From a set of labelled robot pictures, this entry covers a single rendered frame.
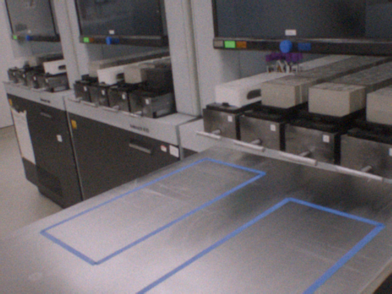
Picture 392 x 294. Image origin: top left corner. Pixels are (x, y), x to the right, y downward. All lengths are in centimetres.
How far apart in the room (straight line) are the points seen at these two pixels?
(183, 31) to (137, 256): 99
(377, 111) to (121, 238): 63
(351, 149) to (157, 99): 75
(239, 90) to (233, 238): 71
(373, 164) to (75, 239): 61
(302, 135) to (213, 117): 31
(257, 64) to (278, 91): 29
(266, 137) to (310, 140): 14
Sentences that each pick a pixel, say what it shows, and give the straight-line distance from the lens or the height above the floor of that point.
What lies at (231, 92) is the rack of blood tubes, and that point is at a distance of 127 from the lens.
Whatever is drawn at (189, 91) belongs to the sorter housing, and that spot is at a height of 82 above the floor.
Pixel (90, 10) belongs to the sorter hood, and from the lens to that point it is 195.
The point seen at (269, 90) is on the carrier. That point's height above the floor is 86.
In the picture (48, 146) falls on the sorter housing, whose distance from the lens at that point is 255.
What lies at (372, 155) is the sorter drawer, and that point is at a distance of 99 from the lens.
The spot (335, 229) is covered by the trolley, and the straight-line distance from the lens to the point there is 62.
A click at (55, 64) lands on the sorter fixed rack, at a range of 233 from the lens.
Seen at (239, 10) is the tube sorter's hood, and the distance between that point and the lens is 126.
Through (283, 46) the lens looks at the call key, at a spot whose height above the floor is 98.
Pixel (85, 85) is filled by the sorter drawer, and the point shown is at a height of 81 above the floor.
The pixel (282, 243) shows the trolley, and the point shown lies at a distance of 59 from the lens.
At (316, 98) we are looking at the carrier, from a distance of 113.
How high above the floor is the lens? 112
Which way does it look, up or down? 18 degrees down
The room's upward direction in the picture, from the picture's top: 6 degrees counter-clockwise
